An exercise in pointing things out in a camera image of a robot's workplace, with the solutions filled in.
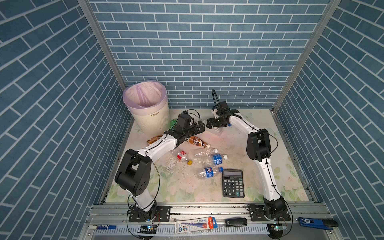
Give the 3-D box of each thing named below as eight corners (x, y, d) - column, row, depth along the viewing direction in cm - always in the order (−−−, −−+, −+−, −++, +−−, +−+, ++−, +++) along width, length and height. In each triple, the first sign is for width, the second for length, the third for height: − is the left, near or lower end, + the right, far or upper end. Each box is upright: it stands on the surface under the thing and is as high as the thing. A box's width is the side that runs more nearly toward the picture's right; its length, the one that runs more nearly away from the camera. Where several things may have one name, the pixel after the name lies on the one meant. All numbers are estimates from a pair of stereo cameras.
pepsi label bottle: (200, 181, 86) (200, 177, 82) (198, 172, 89) (198, 169, 85) (223, 176, 88) (224, 172, 84) (220, 168, 91) (221, 164, 87)
